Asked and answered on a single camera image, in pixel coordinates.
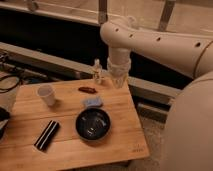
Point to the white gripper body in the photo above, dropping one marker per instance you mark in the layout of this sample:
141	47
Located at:
118	71

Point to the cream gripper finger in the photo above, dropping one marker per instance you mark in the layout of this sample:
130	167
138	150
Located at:
118	83

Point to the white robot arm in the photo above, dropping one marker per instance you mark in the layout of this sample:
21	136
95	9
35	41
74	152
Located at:
188	133

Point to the small clear bottle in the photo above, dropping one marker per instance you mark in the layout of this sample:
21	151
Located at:
97	71

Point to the brown oblong object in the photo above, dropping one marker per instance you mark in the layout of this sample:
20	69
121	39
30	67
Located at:
87	90

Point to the black bowl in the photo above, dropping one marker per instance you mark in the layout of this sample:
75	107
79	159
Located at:
92	124

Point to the wooden board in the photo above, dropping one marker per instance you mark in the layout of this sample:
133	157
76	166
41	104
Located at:
124	141

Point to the black white striped box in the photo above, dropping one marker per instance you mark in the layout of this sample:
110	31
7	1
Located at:
46	136

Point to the black object at left edge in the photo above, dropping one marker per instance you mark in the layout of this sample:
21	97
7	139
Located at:
4	118

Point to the metal bracket middle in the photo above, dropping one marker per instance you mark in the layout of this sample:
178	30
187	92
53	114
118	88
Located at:
102	11

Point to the metal bracket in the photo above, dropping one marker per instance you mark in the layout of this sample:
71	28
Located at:
166	14
32	5
102	11

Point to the metal bracket right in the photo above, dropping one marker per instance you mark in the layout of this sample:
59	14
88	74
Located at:
166	14

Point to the metal rail beam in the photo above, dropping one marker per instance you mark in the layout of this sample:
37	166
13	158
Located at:
141	88

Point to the metal bracket left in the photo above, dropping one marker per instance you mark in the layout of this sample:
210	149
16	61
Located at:
32	5

